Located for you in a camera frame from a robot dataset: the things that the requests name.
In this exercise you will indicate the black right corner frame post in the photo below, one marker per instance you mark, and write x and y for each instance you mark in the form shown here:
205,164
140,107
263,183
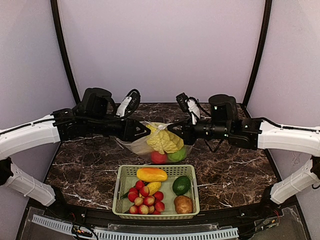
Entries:
259,52

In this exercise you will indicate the white slotted cable duct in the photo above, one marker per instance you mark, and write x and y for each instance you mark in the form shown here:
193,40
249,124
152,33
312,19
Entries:
131,232

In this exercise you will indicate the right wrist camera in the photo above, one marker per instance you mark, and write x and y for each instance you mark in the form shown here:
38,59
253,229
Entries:
189,105

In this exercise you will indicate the brown toy potato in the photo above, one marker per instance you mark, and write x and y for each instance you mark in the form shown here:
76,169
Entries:
183,205

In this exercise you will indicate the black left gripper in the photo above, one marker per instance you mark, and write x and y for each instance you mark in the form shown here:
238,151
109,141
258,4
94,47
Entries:
127,129

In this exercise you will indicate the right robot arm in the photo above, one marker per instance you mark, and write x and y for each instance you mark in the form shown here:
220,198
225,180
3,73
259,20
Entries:
252,133

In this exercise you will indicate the toy lychee fruit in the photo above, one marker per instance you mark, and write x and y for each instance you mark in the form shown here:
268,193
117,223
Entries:
149,201
143,209
138,201
134,210

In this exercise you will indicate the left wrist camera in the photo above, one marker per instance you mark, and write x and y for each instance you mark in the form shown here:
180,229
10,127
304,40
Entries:
129,104

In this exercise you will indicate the small yellow toy corn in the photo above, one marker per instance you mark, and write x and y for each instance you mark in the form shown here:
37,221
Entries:
154,187

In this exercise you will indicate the black left corner frame post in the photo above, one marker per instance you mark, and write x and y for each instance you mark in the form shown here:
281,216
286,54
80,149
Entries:
63,50

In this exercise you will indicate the orange yellow toy mango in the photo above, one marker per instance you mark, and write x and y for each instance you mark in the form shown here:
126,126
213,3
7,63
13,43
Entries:
151,174

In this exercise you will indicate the toy napa cabbage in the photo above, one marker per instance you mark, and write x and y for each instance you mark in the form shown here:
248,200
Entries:
162,140

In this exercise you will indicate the red toy pomegranate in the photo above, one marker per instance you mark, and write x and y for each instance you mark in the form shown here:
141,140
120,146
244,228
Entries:
158,158

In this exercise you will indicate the green toy apple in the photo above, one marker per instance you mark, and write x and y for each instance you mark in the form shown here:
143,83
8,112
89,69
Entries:
178,155

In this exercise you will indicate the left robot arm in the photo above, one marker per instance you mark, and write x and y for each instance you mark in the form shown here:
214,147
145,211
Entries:
96,114

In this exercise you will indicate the clear dotted zip top bag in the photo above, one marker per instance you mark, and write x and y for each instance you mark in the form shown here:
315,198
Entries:
141,148

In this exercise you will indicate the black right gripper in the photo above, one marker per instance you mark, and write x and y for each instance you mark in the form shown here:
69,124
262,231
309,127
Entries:
189,131

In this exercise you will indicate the dark green toy avocado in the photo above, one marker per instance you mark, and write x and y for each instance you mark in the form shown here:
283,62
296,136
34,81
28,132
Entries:
181,185

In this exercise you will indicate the black corner frame post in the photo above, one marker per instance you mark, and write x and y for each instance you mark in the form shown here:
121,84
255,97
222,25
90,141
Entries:
259,52
63,50

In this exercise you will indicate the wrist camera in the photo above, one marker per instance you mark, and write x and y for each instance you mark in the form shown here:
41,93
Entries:
129,104
189,105

